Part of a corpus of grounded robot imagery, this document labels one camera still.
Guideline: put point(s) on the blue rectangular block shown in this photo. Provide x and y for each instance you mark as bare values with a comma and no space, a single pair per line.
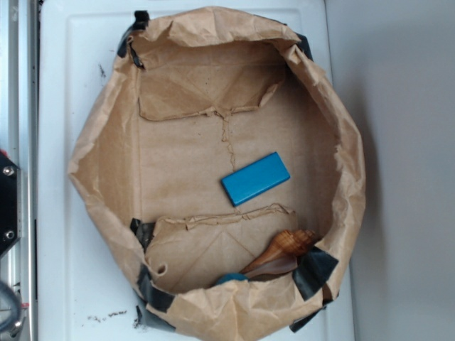
255,179

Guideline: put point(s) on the white tray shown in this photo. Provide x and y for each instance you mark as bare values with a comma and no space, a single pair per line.
82,293

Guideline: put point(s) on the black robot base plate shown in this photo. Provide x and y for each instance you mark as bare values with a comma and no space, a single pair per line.
8,203

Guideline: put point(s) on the silver metal rail frame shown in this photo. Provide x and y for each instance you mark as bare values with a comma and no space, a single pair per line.
19,132

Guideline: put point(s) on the brown paper bag bin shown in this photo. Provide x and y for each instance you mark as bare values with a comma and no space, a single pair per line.
192,98

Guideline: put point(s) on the blue ball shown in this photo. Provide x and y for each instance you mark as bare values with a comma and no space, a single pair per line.
231,277

